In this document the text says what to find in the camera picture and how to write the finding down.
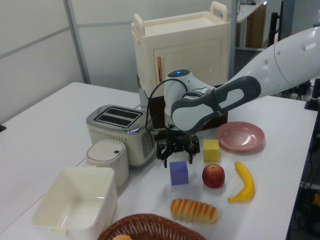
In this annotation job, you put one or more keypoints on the brown wicker basket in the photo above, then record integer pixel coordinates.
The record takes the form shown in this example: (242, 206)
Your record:
(150, 227)

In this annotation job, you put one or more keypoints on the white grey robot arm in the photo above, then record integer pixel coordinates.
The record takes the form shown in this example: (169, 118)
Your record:
(200, 112)

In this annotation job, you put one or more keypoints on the cream silver toaster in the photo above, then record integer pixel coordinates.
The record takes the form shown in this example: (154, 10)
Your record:
(117, 135)

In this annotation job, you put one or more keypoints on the yellow banana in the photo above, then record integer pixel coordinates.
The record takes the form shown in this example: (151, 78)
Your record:
(246, 182)

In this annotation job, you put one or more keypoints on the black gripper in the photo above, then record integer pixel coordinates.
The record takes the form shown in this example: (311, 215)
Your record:
(178, 141)

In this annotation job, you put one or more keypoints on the orange striped bread roll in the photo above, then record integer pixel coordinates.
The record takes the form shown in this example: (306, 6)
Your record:
(193, 210)

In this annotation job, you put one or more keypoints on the pink plate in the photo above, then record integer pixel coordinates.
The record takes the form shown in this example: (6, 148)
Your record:
(240, 136)

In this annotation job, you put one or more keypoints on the yellow cube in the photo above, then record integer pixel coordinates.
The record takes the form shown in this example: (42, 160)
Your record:
(211, 150)

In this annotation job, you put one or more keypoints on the bread roll in basket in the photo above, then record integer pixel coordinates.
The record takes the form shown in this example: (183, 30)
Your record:
(122, 237)

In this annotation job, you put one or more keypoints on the small white lidded bin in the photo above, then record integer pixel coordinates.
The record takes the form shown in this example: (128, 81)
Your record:
(107, 157)

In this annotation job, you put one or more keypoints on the black flat object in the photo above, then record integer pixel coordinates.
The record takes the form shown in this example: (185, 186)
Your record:
(2, 128)

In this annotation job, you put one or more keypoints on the red apple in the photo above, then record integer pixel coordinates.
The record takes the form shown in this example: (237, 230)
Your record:
(213, 176)

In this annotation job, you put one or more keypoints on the open white plastic container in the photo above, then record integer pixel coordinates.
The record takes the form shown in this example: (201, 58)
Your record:
(75, 197)

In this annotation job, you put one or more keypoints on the purple cube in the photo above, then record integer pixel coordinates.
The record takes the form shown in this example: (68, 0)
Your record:
(178, 173)

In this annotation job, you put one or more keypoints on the black monitor stand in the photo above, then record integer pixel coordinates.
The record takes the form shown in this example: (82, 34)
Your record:
(273, 27)

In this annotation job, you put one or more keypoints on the wooden background cabinet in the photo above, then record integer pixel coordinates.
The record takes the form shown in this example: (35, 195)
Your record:
(252, 30)

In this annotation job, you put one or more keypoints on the cream toy kitchen cabinet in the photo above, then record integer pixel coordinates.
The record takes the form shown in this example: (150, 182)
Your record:
(187, 50)

